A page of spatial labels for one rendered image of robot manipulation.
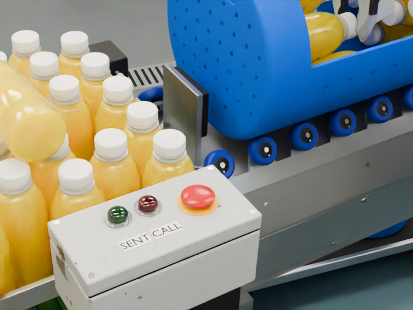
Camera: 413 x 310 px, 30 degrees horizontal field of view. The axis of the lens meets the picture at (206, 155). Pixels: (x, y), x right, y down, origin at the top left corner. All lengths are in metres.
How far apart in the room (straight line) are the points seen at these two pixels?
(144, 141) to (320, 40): 0.30
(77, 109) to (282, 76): 0.27
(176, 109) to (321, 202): 0.27
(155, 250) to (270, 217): 0.44
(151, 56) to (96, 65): 2.21
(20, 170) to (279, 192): 0.44
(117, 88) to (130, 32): 2.44
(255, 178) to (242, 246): 0.32
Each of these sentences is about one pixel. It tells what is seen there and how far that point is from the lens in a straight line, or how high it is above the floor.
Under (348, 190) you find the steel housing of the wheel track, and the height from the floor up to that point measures 0.85.
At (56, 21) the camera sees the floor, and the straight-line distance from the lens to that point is 3.56.
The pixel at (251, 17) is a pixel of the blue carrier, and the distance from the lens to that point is 1.01.
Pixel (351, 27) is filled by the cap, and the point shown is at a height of 1.11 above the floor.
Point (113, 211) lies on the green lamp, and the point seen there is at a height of 1.11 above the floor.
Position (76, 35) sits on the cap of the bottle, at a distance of 1.14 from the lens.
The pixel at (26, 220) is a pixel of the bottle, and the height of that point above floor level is 1.04.
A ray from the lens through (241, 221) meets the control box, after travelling 0.80.
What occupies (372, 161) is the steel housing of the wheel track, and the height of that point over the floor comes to 0.88.
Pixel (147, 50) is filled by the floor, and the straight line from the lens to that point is 3.31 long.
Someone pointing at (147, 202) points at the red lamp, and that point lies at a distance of 0.80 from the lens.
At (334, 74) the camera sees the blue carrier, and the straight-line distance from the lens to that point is 1.07.
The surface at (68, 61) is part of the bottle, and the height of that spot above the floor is 1.06.
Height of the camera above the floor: 1.63
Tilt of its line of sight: 37 degrees down
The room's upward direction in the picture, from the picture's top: 2 degrees clockwise
